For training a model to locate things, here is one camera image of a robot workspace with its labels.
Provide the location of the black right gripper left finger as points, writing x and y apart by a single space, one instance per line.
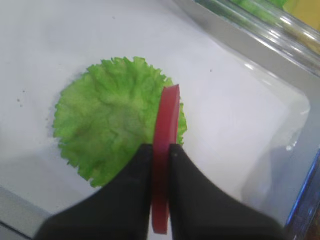
118 211

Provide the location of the red tomato slice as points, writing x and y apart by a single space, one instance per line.
165 134

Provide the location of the white cutting board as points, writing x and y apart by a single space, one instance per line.
242 122

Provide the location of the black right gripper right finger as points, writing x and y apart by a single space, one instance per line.
199 210

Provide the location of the green lettuce leaf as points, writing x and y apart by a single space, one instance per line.
104 115

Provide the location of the clear plastic ingredient container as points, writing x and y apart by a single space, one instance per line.
264 21

